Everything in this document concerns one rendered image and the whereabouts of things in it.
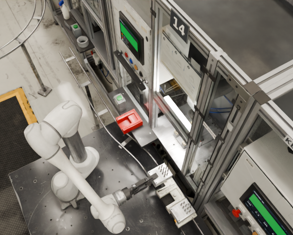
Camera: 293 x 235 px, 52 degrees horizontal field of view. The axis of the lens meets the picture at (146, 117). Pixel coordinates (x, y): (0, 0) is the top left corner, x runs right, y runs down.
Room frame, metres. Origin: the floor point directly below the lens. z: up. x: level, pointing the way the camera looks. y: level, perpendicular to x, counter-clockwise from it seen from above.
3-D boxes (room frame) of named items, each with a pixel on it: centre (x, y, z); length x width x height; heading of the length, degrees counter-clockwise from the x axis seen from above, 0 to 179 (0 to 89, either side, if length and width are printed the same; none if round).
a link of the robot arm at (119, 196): (0.53, 0.16, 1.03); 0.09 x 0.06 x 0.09; 30
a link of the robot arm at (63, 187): (0.69, 0.56, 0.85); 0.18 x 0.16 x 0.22; 144
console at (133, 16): (1.32, -0.02, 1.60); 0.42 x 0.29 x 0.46; 30
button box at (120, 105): (1.27, 0.18, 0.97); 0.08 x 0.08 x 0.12; 30
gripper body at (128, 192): (0.57, 0.10, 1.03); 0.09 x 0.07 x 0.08; 120
